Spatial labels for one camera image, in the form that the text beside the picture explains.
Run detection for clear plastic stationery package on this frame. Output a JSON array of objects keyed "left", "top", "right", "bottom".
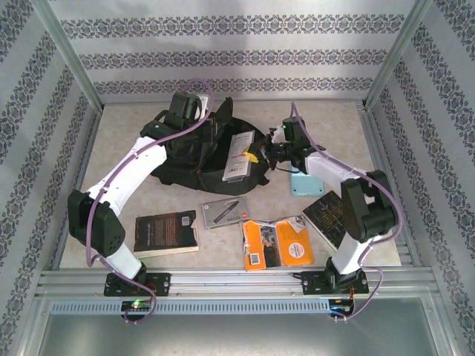
[{"left": 221, "top": 130, "right": 258, "bottom": 183}]

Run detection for black backpack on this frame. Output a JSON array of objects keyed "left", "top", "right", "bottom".
[{"left": 150, "top": 96, "right": 271, "bottom": 197}]

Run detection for grey pen box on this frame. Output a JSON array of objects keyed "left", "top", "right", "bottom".
[{"left": 201, "top": 196, "right": 249, "bottom": 230}]

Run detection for black book with gold print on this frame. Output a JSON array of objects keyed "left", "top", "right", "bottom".
[{"left": 302, "top": 191, "right": 350, "bottom": 249}]

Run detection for orange paperback book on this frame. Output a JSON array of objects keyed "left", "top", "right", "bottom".
[{"left": 240, "top": 218, "right": 315, "bottom": 272}]

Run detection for black paperback book with barcode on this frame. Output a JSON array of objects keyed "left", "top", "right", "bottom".
[{"left": 133, "top": 210, "right": 200, "bottom": 260}]

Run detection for grey metal panel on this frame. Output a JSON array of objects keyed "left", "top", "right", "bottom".
[{"left": 35, "top": 313, "right": 452, "bottom": 356}]

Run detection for left controller board with LED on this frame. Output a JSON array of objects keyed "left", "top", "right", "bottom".
[{"left": 121, "top": 300, "right": 153, "bottom": 312}]

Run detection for aluminium back rail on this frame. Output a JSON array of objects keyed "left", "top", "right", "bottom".
[{"left": 99, "top": 96, "right": 369, "bottom": 105}]

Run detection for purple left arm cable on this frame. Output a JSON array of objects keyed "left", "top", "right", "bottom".
[{"left": 85, "top": 79, "right": 217, "bottom": 326}]

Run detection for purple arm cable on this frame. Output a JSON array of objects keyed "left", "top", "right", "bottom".
[
  {"left": 85, "top": 79, "right": 217, "bottom": 326},
  {"left": 290, "top": 102, "right": 404, "bottom": 323}
]

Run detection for aluminium side rail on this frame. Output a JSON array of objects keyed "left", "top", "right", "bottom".
[
  {"left": 356, "top": 102, "right": 423, "bottom": 267},
  {"left": 51, "top": 107, "right": 103, "bottom": 270}
]

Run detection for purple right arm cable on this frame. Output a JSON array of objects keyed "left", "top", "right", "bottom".
[{"left": 290, "top": 102, "right": 404, "bottom": 323}]

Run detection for aluminium frame post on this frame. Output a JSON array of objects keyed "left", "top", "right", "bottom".
[
  {"left": 364, "top": 0, "right": 434, "bottom": 111},
  {"left": 29, "top": 0, "right": 104, "bottom": 111}
]

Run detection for aluminium mounting rail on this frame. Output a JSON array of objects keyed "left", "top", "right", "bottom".
[{"left": 35, "top": 268, "right": 437, "bottom": 297}]

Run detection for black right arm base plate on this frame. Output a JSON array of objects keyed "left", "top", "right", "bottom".
[{"left": 301, "top": 270, "right": 369, "bottom": 297}]

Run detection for grey slotted cable duct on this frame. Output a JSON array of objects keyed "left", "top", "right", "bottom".
[{"left": 50, "top": 298, "right": 428, "bottom": 314}]

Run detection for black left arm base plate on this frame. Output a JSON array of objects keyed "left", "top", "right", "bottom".
[{"left": 103, "top": 272, "right": 172, "bottom": 297}]

